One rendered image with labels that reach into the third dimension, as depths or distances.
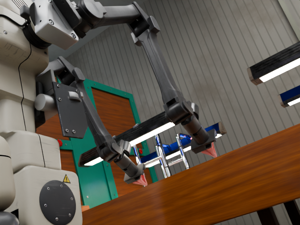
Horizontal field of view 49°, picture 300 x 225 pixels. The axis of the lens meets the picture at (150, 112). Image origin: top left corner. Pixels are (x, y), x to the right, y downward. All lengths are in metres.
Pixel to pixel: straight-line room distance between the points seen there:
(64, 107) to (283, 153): 0.62
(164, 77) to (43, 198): 0.63
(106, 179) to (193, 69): 1.67
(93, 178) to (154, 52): 1.09
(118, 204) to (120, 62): 2.87
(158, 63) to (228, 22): 2.27
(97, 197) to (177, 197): 1.03
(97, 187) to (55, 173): 1.30
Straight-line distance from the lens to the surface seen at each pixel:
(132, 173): 1.47
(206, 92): 3.31
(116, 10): 1.20
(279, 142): 1.01
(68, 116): 0.91
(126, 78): 3.86
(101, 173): 2.19
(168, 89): 1.18
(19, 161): 0.80
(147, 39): 1.30
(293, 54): 1.37
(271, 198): 1.02
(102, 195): 2.13
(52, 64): 1.50
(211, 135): 1.23
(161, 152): 1.71
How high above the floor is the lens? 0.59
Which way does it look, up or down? 20 degrees up
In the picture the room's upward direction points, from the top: 17 degrees counter-clockwise
